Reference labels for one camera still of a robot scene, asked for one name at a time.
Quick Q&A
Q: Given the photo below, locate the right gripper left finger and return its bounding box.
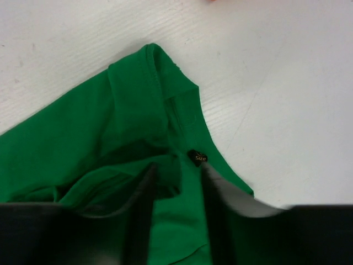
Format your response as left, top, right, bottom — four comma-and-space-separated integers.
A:
1, 165, 158, 264

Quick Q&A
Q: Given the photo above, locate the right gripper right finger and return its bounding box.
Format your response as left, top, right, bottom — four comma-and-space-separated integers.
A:
201, 163, 352, 264

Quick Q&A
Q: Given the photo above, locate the green t-shirt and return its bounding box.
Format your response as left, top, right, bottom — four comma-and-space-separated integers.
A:
1, 44, 253, 264

